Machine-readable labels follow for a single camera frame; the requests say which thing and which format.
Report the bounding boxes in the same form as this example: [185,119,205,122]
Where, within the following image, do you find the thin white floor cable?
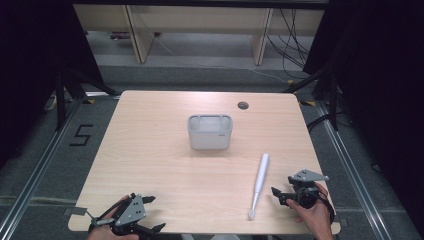
[151,33,292,85]

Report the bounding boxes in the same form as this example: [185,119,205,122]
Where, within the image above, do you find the person's left hand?
[87,195,140,240]

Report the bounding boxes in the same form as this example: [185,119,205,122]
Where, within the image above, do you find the white electric toothbrush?
[247,153,271,221]

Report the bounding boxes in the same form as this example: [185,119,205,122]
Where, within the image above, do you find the black curtain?
[0,0,105,168]
[301,0,424,231]

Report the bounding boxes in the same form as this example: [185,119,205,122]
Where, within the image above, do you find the black metal stand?
[54,66,122,132]
[282,65,340,132]

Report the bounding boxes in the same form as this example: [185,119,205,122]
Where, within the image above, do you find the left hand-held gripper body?
[88,192,158,240]

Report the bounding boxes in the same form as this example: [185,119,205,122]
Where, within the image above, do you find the beige wooden furniture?
[73,3,326,66]

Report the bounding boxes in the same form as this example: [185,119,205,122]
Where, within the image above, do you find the black hanging cables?
[265,8,312,80]

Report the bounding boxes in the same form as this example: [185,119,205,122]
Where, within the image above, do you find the black wrist strap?
[318,189,336,225]

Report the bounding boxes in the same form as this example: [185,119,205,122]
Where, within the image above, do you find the person's right hand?
[285,182,335,240]

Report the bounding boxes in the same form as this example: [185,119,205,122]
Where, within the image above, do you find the grey tape piece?
[63,206,88,217]

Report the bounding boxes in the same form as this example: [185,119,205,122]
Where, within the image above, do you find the aluminium floor rail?
[0,96,85,240]
[315,99,389,240]

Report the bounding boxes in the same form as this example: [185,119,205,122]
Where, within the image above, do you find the light grey plastic holder box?
[186,114,234,151]

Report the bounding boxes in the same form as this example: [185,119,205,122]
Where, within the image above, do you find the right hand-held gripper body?
[287,168,330,210]

